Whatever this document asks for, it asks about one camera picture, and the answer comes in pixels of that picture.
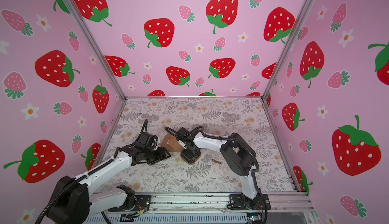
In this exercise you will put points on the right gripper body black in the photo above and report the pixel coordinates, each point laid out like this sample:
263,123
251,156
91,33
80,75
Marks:
189,152

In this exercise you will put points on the dark brown nail clipper case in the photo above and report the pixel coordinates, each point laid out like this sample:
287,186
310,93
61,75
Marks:
171,144

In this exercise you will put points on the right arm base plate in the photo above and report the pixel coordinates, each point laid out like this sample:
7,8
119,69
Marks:
241,202

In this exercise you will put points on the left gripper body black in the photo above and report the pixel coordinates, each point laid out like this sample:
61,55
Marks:
154,155

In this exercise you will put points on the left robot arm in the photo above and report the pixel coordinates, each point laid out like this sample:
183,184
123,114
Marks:
74,199

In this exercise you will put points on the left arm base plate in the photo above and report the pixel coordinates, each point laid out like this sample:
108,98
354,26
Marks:
134,203

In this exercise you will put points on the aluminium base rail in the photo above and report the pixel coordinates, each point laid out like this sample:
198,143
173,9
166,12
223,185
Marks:
212,202

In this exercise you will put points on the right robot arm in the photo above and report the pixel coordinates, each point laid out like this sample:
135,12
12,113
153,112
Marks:
238,155

